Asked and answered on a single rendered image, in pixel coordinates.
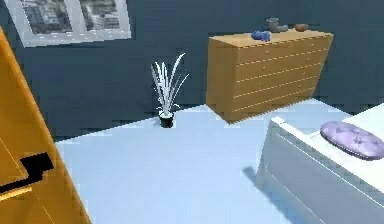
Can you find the white house plant black pot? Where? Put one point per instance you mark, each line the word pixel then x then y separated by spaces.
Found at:
pixel 166 90

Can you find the wooden chest of drawers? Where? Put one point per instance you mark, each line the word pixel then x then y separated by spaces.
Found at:
pixel 266 73

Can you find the blue lumpy object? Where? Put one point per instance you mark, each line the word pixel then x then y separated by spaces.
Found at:
pixel 261 35

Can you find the grey boot shaped object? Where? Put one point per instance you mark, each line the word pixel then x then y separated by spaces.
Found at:
pixel 275 26

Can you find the brown small bowl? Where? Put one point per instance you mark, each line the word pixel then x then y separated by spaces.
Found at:
pixel 301 27

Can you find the white bed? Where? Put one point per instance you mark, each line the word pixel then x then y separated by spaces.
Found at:
pixel 320 180

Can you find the white framed window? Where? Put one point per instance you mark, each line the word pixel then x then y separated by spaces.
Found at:
pixel 71 20

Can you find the purple oval pillow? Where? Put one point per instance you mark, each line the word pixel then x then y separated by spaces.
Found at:
pixel 351 140

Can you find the orange wooden room door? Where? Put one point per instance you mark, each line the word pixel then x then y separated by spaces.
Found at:
pixel 23 140

